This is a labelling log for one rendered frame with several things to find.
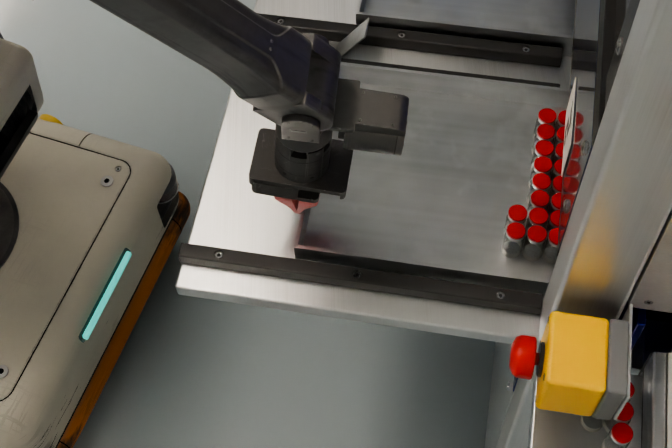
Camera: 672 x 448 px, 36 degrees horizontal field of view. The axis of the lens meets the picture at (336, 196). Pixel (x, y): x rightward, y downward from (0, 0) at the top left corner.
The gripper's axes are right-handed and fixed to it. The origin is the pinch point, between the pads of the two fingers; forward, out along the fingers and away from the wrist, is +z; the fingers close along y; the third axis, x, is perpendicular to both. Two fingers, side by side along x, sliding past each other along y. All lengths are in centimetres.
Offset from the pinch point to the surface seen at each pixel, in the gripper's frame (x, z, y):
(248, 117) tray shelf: 13.4, 3.9, -8.4
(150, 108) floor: 75, 95, -44
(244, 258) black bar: -6.8, 1.8, -4.8
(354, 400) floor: 12, 90, 12
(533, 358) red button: -19.3, -12.3, 24.6
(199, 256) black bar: -7.2, 2.3, -9.8
